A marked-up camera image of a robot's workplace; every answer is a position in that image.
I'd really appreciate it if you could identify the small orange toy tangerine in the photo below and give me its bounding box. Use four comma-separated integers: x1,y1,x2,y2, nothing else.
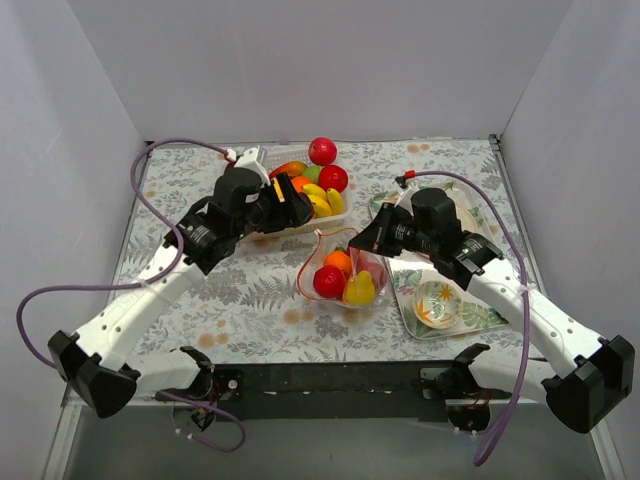
291,176,312,193

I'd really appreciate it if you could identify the small floral bowl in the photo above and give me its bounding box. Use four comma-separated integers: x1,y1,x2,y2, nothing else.
411,280,464,330

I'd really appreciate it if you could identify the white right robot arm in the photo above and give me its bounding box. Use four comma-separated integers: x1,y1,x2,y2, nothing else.
349,188,635,433

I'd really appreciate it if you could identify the green toy fruit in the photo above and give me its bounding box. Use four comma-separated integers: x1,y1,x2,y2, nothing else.
301,165,323,184

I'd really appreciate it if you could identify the red toy apple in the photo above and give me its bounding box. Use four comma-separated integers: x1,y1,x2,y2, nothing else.
308,137,338,166
355,250,386,284
317,164,349,193

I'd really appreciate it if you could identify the yellow toy peach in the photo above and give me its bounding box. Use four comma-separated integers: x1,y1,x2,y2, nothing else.
343,270,376,306

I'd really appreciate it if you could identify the red toy apple right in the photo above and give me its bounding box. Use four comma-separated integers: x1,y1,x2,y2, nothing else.
317,164,349,193

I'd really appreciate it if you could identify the pink and cream plate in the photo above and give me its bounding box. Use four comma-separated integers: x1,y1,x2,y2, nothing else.
454,200,481,233

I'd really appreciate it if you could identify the orange toy orange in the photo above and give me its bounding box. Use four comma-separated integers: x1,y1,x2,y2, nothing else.
324,251,352,279

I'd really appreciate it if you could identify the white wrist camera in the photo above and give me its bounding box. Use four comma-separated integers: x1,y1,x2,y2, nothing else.
395,185,419,212
234,146,269,184

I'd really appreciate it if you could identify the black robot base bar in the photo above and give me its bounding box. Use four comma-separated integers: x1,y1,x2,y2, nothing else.
169,344,494,434

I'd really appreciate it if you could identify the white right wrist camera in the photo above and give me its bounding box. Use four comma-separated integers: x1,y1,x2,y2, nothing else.
395,185,419,212

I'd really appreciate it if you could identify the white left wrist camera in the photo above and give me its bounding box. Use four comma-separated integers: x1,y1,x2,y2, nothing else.
234,146,269,184

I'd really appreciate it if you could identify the clear zip top bag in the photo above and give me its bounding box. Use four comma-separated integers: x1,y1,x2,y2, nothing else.
296,228,388,310

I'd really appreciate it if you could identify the red toy apple back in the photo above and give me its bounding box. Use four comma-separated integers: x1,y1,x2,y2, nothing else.
355,250,386,284

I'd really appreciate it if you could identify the red yellow toy mango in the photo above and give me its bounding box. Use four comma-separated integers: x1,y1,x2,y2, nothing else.
313,265,346,299

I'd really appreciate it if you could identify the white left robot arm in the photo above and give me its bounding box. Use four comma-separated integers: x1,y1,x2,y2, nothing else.
48,167,313,418

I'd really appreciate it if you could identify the red toy apple top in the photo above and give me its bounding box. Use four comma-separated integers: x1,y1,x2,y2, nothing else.
308,137,338,166

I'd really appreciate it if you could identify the white plastic fruit basket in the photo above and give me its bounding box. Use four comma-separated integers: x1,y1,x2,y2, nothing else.
253,148,353,238

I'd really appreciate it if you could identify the floral rectangular tray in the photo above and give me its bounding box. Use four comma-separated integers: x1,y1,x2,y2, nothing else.
385,181,507,340

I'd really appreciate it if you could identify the yellow toy banana bunch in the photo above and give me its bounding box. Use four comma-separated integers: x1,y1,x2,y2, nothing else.
303,184,344,218

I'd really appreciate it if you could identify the orange green toy mango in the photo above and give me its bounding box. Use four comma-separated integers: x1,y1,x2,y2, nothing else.
269,161,308,178

